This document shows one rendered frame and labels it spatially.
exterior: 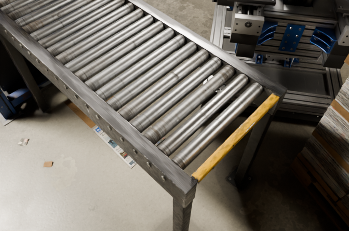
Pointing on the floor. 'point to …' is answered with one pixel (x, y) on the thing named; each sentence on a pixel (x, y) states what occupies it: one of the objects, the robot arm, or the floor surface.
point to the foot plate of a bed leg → (238, 182)
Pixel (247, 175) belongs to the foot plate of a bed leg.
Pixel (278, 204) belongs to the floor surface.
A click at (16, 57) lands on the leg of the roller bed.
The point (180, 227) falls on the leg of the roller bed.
